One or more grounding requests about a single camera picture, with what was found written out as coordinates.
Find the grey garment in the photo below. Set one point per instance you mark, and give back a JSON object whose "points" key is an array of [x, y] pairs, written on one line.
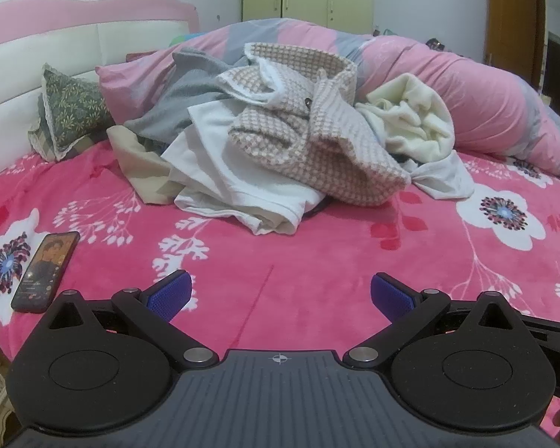
{"points": [[182, 93]]}

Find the black smartphone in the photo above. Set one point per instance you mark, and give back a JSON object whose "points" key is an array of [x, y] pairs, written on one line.
{"points": [[42, 270]]}

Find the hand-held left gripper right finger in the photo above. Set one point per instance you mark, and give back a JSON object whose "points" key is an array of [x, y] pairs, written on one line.
{"points": [[392, 296]]}

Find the pink grey duvet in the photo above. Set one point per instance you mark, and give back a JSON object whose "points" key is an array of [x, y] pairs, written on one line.
{"points": [[471, 88]]}

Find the beige garment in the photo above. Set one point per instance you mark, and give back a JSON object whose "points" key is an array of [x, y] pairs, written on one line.
{"points": [[140, 168]]}

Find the small dark object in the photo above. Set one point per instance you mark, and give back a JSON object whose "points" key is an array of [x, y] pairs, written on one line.
{"points": [[436, 44]]}

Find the wooden door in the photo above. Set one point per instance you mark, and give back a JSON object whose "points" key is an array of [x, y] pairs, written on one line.
{"points": [[513, 9]]}

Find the white garment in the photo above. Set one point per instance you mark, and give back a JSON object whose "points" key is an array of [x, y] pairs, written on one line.
{"points": [[224, 182]]}

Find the green floral pillow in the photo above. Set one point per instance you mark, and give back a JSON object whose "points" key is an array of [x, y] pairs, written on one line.
{"points": [[70, 102]]}

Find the thin white cloth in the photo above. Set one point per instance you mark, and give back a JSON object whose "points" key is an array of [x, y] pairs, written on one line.
{"points": [[443, 177]]}

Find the cream fleece garment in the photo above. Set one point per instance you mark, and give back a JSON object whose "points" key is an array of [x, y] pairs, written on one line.
{"points": [[415, 116]]}

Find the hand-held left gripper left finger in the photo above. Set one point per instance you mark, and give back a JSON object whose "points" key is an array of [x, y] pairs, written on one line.
{"points": [[170, 291]]}

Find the beige white checked coat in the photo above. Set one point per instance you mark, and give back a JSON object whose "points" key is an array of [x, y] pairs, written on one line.
{"points": [[280, 135]]}

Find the pink white headboard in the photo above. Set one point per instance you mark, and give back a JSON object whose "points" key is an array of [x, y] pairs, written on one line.
{"points": [[18, 56]]}

